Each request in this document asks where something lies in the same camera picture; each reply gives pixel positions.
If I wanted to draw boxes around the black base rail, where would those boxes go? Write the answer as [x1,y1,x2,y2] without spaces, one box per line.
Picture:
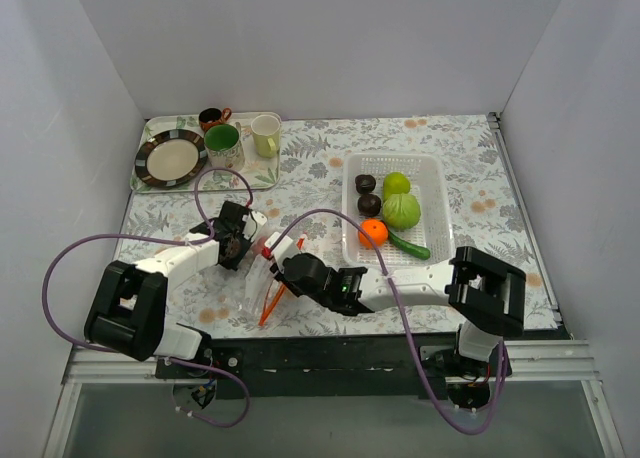
[154,333,516,404]

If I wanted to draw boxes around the green floral mug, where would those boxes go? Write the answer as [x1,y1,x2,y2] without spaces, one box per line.
[204,123,245,171]

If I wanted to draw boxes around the fake dark purple plum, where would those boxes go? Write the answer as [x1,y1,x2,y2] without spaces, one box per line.
[354,174,377,195]

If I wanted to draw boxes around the fake green cabbage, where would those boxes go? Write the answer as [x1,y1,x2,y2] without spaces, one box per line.
[382,193,421,230]

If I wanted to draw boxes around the fake green lime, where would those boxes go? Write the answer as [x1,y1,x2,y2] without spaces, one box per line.
[383,172,411,201]

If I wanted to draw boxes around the clear zip top bag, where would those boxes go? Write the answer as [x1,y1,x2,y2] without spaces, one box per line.
[199,232,309,328]

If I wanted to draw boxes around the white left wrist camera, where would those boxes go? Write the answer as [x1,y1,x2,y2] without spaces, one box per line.
[243,210,268,242]

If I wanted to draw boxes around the floral tablecloth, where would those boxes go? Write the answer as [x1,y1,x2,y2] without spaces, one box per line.
[109,114,561,338]

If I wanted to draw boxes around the brown striped plate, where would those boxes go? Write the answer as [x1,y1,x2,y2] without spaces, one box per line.
[134,129,208,189]

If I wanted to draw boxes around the fake orange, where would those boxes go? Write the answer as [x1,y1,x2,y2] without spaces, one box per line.
[358,218,389,249]

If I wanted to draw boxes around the fake green cucumber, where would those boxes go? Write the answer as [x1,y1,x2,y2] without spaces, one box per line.
[388,231,431,261]

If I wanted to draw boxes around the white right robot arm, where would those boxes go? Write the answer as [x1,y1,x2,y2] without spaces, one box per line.
[270,246,526,376]

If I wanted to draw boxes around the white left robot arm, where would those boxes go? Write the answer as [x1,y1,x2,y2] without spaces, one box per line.
[84,201,267,378]

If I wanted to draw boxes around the pale yellow mug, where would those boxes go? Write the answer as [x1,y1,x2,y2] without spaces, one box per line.
[250,114,281,158]

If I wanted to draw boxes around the small brown orange cup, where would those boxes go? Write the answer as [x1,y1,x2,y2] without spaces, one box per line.
[198,108,232,132]

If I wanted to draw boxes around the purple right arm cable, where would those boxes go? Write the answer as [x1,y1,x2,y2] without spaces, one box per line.
[262,208,511,436]

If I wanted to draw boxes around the white plastic basket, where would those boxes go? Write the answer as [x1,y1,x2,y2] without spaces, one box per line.
[341,151,455,268]

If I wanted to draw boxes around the floral serving tray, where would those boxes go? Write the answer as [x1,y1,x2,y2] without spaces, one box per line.
[129,112,280,194]

